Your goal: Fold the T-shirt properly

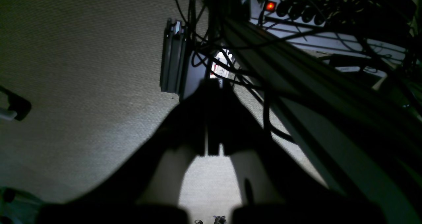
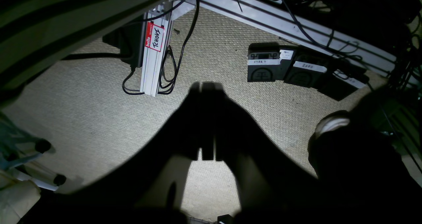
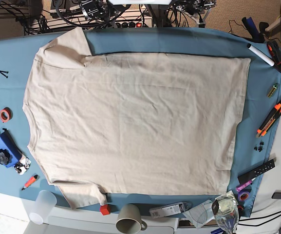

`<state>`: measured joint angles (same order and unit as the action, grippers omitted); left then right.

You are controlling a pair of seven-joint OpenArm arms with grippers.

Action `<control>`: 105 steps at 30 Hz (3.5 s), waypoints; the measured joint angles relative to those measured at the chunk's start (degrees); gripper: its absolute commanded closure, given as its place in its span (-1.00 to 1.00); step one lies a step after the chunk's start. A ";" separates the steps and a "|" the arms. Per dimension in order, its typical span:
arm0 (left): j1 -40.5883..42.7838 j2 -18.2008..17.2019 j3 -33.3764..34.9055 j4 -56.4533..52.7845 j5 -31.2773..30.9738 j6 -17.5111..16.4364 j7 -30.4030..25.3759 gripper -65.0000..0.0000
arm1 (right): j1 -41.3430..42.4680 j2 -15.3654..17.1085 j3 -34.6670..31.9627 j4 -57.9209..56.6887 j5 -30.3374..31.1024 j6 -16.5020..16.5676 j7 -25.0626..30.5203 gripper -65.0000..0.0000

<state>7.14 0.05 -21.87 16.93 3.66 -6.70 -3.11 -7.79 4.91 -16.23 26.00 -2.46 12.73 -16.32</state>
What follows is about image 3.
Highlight small orange utility knife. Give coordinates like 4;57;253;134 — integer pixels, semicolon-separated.
21;175;38;191

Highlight grey-green ceramic mug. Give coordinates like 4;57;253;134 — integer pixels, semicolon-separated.
115;204;148;234

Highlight folded paper sheet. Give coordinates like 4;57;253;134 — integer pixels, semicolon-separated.
183;190;238;230

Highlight purple marker pen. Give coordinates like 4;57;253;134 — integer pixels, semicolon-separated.
236;178;255;192

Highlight frosted plastic cup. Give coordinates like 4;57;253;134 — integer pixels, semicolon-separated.
29;190;57;225

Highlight black power strip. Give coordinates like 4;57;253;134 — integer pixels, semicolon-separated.
105;21;150;28

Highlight black star knob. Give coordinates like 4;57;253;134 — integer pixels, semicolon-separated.
0;149;10;166

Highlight packaged item with barcode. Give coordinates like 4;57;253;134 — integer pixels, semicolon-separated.
149;202;192;218

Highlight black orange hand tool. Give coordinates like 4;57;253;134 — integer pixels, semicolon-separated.
267;40;281;73

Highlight large orange utility knife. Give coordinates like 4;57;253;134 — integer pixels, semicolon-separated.
256;100;281;138

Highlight blue box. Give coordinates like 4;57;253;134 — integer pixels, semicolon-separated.
0;132;22;168

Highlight small black screws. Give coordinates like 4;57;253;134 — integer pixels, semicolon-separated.
254;140;264;152

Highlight black remote control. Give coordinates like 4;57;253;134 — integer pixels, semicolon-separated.
238;159;276;185

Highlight purple tape roll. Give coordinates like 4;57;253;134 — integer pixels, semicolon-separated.
238;190;250;201

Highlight green yellow small tool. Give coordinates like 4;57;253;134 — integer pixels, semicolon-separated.
267;83;279;98

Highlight red tape roll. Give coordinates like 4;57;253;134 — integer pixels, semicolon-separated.
0;107;12;123

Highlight beige T-shirt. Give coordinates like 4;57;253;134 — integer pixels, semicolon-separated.
23;28;251;208

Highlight wine glass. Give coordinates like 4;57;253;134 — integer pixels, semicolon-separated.
212;195;239;234

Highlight white marker pen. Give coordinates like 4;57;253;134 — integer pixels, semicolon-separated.
247;43;275;67

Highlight small black white toy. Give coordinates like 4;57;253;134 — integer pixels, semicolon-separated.
14;157;31;175

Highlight red cube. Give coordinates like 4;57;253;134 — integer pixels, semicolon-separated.
99;204;111;215

